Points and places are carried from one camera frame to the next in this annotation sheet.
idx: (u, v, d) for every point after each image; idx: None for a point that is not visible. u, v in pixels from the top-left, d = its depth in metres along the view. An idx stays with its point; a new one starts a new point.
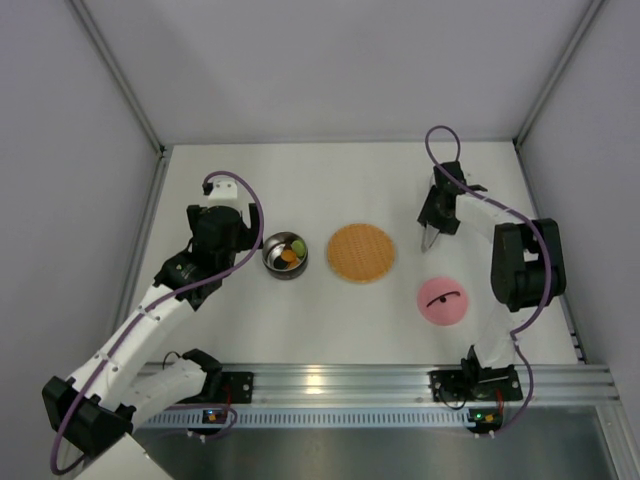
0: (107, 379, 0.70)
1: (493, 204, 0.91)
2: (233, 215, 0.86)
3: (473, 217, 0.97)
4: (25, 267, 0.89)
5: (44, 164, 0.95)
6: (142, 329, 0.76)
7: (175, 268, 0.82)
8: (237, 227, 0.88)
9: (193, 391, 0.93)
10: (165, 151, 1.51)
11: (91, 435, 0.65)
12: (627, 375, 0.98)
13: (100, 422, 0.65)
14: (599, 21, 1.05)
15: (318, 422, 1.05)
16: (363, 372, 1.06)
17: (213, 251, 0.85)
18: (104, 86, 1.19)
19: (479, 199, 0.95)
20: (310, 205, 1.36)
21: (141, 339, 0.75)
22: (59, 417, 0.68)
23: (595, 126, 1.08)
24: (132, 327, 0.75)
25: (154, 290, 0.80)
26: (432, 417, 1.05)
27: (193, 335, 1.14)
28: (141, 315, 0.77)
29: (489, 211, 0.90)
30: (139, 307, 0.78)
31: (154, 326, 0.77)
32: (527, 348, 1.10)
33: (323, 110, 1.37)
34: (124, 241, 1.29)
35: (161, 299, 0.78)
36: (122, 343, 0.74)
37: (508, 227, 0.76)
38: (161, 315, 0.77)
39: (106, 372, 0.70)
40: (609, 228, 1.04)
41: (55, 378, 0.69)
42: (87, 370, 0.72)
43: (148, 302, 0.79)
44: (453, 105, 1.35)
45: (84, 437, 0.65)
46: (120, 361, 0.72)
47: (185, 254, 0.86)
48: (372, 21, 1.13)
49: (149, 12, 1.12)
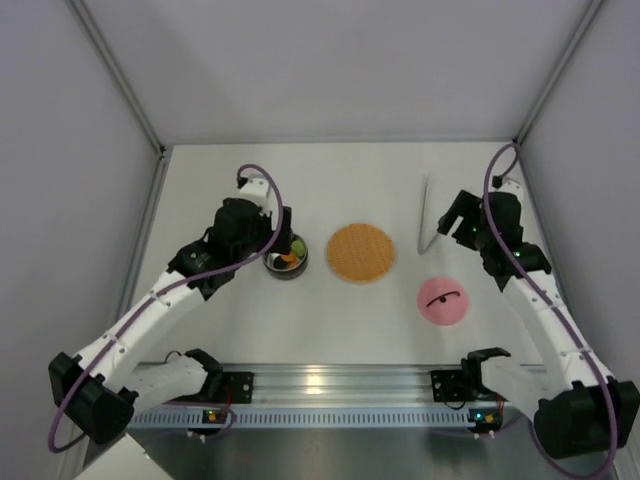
0: (113, 360, 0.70)
1: (565, 326, 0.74)
2: (251, 210, 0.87)
3: (528, 316, 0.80)
4: (25, 268, 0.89)
5: (45, 164, 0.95)
6: (152, 314, 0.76)
7: (189, 257, 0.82)
8: (254, 221, 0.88)
9: (192, 390, 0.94)
10: (165, 151, 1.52)
11: (92, 415, 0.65)
12: (627, 375, 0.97)
13: (102, 401, 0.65)
14: (600, 19, 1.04)
15: (318, 422, 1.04)
16: (363, 372, 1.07)
17: (228, 243, 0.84)
18: (103, 87, 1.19)
19: (545, 305, 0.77)
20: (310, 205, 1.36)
21: (149, 323, 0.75)
22: (62, 395, 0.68)
23: (596, 126, 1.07)
24: (143, 311, 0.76)
25: (167, 276, 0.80)
26: (433, 417, 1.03)
27: (193, 335, 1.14)
28: (152, 299, 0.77)
29: (559, 343, 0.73)
30: (151, 291, 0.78)
31: (166, 313, 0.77)
32: (526, 349, 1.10)
33: (322, 109, 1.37)
34: (124, 241, 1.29)
35: (174, 285, 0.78)
36: (131, 325, 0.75)
37: (581, 397, 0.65)
38: (171, 301, 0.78)
39: (113, 353, 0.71)
40: (609, 228, 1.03)
41: (62, 355, 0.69)
42: (94, 348, 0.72)
43: (160, 287, 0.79)
44: (453, 104, 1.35)
45: (86, 420, 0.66)
46: (127, 344, 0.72)
47: (199, 244, 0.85)
48: (371, 21, 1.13)
49: (148, 12, 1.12)
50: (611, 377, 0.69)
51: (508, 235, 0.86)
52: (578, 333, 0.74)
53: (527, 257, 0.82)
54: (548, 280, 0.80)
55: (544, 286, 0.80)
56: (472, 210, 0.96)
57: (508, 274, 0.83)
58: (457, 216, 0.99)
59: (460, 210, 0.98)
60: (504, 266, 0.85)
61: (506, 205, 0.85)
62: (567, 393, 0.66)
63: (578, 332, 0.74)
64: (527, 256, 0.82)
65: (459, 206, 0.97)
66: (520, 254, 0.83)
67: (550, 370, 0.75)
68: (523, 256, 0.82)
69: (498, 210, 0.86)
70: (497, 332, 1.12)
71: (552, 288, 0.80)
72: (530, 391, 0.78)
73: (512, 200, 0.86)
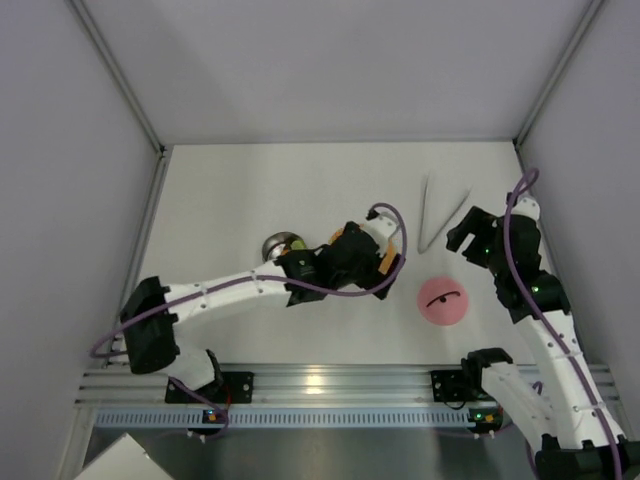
0: (192, 309, 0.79)
1: (580, 379, 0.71)
2: (369, 249, 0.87)
3: (539, 359, 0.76)
4: (26, 267, 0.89)
5: (46, 164, 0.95)
6: (243, 290, 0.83)
7: (297, 264, 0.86)
8: (369, 260, 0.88)
9: (191, 385, 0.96)
10: (165, 151, 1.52)
11: (151, 345, 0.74)
12: (628, 375, 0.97)
13: (166, 339, 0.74)
14: (601, 18, 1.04)
15: (318, 422, 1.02)
16: (365, 372, 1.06)
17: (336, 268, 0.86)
18: (104, 87, 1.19)
19: (561, 353, 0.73)
20: (309, 205, 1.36)
21: (235, 295, 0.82)
22: (135, 311, 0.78)
23: (598, 125, 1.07)
24: (236, 282, 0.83)
25: (272, 266, 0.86)
26: (435, 417, 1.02)
27: (192, 333, 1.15)
28: (248, 278, 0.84)
29: (571, 395, 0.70)
30: (251, 273, 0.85)
31: (254, 296, 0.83)
32: (525, 348, 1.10)
33: (323, 110, 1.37)
34: (125, 240, 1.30)
35: (276, 278, 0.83)
36: (222, 288, 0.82)
37: (588, 457, 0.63)
38: (264, 289, 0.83)
39: (195, 303, 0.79)
40: (610, 227, 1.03)
41: (154, 280, 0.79)
42: (184, 289, 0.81)
43: (260, 272, 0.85)
44: (453, 105, 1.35)
45: (136, 344, 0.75)
46: (210, 302, 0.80)
47: (311, 254, 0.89)
48: (372, 21, 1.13)
49: (148, 12, 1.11)
50: (622, 436, 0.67)
51: (523, 264, 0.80)
52: (592, 386, 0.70)
53: (545, 292, 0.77)
54: (566, 322, 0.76)
55: (560, 330, 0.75)
56: (483, 229, 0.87)
57: (524, 309, 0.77)
58: (465, 233, 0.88)
59: (469, 228, 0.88)
60: (517, 300, 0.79)
61: (525, 233, 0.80)
62: (574, 452, 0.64)
63: (593, 385, 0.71)
64: (544, 290, 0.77)
65: (469, 223, 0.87)
66: (538, 288, 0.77)
67: (557, 420, 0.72)
68: (541, 290, 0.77)
69: (516, 238, 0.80)
70: (496, 331, 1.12)
71: (569, 333, 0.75)
72: (532, 420, 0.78)
73: (531, 227, 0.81)
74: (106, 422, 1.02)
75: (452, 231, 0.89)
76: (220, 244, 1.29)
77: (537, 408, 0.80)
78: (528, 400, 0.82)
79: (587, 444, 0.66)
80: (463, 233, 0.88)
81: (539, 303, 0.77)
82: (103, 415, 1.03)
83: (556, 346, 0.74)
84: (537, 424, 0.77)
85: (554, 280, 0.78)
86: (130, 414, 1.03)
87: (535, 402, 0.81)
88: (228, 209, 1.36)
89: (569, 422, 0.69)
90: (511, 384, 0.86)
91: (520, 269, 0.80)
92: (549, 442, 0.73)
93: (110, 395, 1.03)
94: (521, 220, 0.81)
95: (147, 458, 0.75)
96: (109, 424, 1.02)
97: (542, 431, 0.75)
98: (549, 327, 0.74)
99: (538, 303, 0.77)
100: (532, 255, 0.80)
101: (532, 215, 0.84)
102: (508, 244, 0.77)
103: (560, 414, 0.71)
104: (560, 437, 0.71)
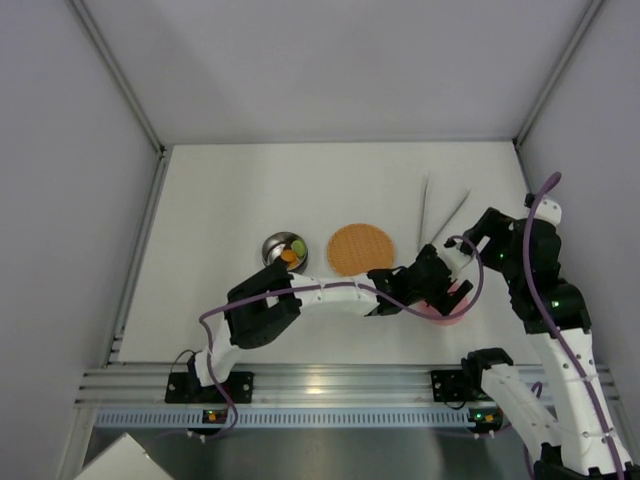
0: (310, 298, 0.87)
1: (593, 404, 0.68)
2: (444, 272, 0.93)
3: (552, 377, 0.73)
4: (26, 268, 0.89)
5: (45, 164, 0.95)
6: (346, 292, 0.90)
7: (381, 282, 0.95)
8: (442, 279, 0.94)
9: (203, 381, 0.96)
10: (165, 151, 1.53)
11: (279, 319, 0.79)
12: (628, 374, 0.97)
13: (293, 318, 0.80)
14: (602, 18, 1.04)
15: (318, 422, 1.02)
16: (365, 373, 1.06)
17: (411, 289, 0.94)
18: (104, 88, 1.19)
19: (577, 376, 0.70)
20: (310, 205, 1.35)
21: (338, 295, 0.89)
22: (260, 289, 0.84)
23: (598, 125, 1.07)
24: (340, 284, 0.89)
25: (366, 279, 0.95)
26: (435, 417, 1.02)
27: (190, 331, 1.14)
28: (350, 284, 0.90)
29: (582, 419, 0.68)
30: (353, 280, 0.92)
31: (354, 301, 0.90)
32: (524, 348, 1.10)
33: (323, 110, 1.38)
34: (125, 240, 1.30)
35: (370, 290, 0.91)
36: (335, 285, 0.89)
37: None
38: (362, 296, 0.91)
39: (313, 294, 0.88)
40: (612, 227, 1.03)
41: (283, 265, 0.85)
42: (305, 280, 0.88)
43: (359, 280, 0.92)
44: (453, 105, 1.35)
45: (256, 319, 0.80)
46: (325, 297, 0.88)
47: (388, 274, 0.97)
48: (373, 20, 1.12)
49: (149, 12, 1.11)
50: (629, 462, 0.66)
51: (541, 273, 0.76)
52: (603, 410, 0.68)
53: (564, 304, 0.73)
54: (583, 342, 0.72)
55: (577, 350, 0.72)
56: (500, 232, 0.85)
57: (540, 324, 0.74)
58: (482, 235, 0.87)
59: (486, 231, 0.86)
60: (533, 313, 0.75)
61: (544, 240, 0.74)
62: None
63: (605, 410, 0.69)
64: (564, 304, 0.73)
65: (485, 227, 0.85)
66: (558, 302, 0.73)
67: (562, 439, 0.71)
68: (561, 304, 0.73)
69: (534, 245, 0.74)
70: (496, 331, 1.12)
71: (585, 352, 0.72)
72: (532, 428, 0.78)
73: (550, 233, 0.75)
74: (106, 421, 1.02)
75: (468, 233, 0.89)
76: (220, 245, 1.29)
77: (538, 414, 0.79)
78: (529, 407, 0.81)
79: (593, 471, 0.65)
80: (477, 235, 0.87)
81: (556, 318, 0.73)
82: (103, 415, 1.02)
83: (571, 366, 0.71)
84: (537, 432, 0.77)
85: (574, 292, 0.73)
86: (130, 414, 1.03)
87: (536, 408, 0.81)
88: (228, 209, 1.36)
89: (576, 447, 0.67)
90: (513, 389, 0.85)
91: (537, 278, 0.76)
92: (550, 454, 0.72)
93: (110, 396, 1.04)
94: (539, 226, 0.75)
95: (146, 458, 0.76)
96: (109, 424, 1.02)
97: (542, 441, 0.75)
98: (565, 343, 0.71)
99: (555, 318, 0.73)
100: (552, 263, 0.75)
101: (552, 219, 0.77)
102: (526, 255, 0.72)
103: (566, 435, 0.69)
104: (561, 454, 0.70)
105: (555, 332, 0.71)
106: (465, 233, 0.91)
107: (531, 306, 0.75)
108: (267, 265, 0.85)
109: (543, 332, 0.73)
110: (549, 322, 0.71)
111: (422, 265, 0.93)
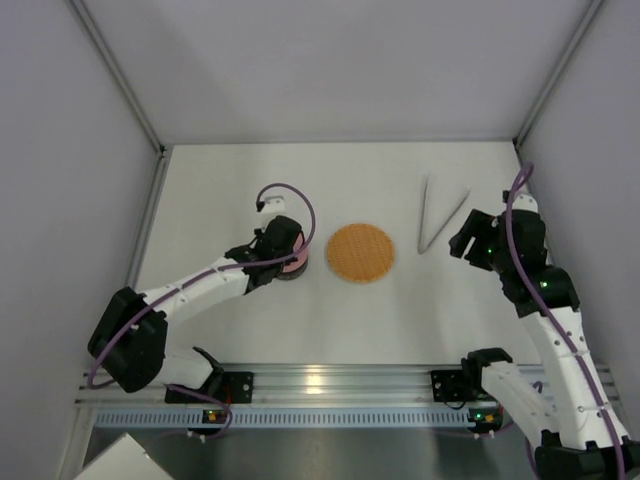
0: (175, 304, 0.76)
1: (585, 377, 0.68)
2: (298, 226, 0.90)
3: (546, 357, 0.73)
4: (24, 267, 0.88)
5: (44, 163, 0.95)
6: (211, 282, 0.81)
7: (241, 254, 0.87)
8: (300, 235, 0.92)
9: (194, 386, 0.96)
10: (165, 151, 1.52)
11: (151, 339, 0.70)
12: (629, 373, 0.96)
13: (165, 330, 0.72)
14: (601, 19, 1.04)
15: (318, 422, 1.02)
16: (363, 372, 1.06)
17: (274, 250, 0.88)
18: (103, 85, 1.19)
19: (568, 351, 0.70)
20: (294, 195, 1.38)
21: (207, 286, 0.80)
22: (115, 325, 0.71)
23: (598, 125, 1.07)
24: (203, 275, 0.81)
25: (224, 259, 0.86)
26: (434, 417, 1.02)
27: (192, 334, 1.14)
28: (212, 271, 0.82)
29: (577, 394, 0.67)
30: (211, 265, 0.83)
31: (222, 285, 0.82)
32: (523, 347, 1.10)
33: (323, 109, 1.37)
34: (125, 239, 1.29)
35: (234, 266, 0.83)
36: (196, 280, 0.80)
37: (589, 460, 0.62)
38: (229, 277, 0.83)
39: (175, 298, 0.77)
40: (612, 226, 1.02)
41: (128, 288, 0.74)
42: (158, 290, 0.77)
43: (219, 263, 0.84)
44: (453, 105, 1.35)
45: (129, 355, 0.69)
46: (189, 296, 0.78)
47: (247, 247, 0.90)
48: (373, 21, 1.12)
49: (148, 12, 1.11)
50: (627, 437, 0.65)
51: (528, 260, 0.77)
52: (596, 382, 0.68)
53: (553, 287, 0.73)
54: (574, 319, 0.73)
55: (568, 327, 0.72)
56: (485, 230, 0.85)
57: (531, 304, 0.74)
58: (468, 237, 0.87)
59: (471, 231, 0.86)
60: (526, 298, 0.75)
61: (529, 225, 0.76)
62: (578, 455, 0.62)
63: (599, 384, 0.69)
64: (551, 285, 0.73)
65: (471, 227, 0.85)
66: (546, 284, 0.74)
67: (561, 420, 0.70)
68: (549, 285, 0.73)
69: (521, 230, 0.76)
70: (496, 331, 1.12)
71: (577, 331, 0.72)
72: (532, 417, 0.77)
73: (534, 219, 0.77)
74: (106, 422, 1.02)
75: (454, 239, 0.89)
76: (218, 244, 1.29)
77: (538, 405, 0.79)
78: (528, 398, 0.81)
79: (591, 445, 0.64)
80: (465, 238, 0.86)
81: (546, 299, 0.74)
82: (102, 415, 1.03)
83: (562, 342, 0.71)
84: (537, 420, 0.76)
85: (561, 275, 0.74)
86: (130, 414, 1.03)
87: (535, 399, 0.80)
88: (227, 208, 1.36)
89: (573, 423, 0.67)
90: (511, 383, 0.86)
91: (526, 263, 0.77)
92: (550, 440, 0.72)
93: (110, 396, 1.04)
94: (523, 213, 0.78)
95: (146, 458, 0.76)
96: (109, 424, 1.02)
97: (542, 428, 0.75)
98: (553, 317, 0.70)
99: (545, 299, 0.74)
100: (539, 247, 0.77)
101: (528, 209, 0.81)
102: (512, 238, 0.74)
103: (564, 413, 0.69)
104: (561, 436, 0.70)
105: (543, 305, 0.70)
106: (450, 239, 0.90)
107: (523, 289, 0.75)
108: (111, 297, 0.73)
109: (534, 313, 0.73)
110: (536, 296, 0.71)
111: (276, 228, 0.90)
